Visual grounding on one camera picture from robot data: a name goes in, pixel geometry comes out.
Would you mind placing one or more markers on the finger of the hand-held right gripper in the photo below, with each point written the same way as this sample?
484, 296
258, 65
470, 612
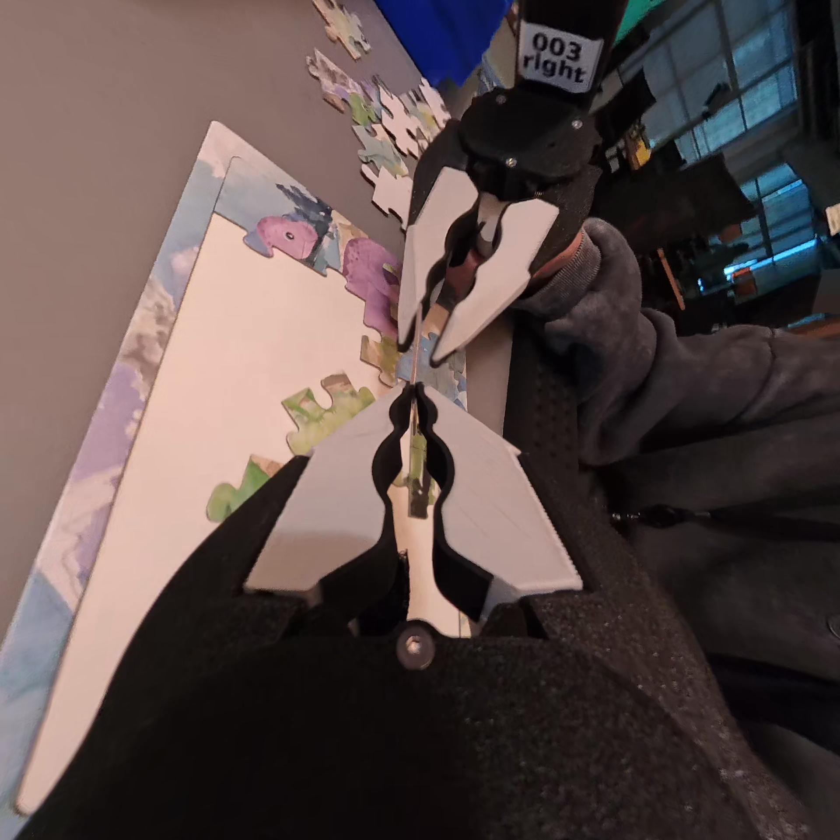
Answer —
433, 223
518, 249

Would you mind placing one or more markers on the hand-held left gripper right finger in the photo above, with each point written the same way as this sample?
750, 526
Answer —
505, 518

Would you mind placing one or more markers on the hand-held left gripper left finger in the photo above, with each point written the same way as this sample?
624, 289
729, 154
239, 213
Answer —
321, 518

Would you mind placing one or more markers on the joined printed puzzle pieces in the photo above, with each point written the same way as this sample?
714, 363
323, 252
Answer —
374, 275

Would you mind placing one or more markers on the green striped puzzle piece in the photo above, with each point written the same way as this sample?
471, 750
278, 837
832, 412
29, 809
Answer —
243, 489

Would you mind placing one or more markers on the lilac green-head puzzle piece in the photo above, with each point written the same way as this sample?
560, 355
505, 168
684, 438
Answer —
417, 472

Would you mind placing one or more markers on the green printed puzzle piece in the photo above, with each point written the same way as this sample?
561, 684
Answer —
328, 413

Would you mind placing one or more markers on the pile of puzzle pieces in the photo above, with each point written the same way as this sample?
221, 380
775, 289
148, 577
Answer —
387, 118

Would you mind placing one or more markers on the pink corner puzzle piece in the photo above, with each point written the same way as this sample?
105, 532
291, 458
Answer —
289, 236

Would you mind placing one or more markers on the landscape jigsaw puzzle board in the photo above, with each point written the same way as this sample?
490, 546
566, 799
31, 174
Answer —
229, 394

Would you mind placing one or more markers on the person's right forearm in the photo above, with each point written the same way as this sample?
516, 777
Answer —
623, 341

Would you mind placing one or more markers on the grey desk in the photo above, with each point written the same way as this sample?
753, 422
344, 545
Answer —
98, 131

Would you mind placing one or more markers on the person's right hand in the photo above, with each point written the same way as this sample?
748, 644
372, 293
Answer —
561, 256

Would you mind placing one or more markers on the blue plastic bin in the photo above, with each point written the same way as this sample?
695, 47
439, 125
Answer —
446, 33

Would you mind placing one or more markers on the window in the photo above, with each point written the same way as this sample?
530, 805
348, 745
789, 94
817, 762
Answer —
754, 98

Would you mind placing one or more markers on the person's dark grey clothing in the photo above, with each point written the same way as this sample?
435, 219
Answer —
754, 525

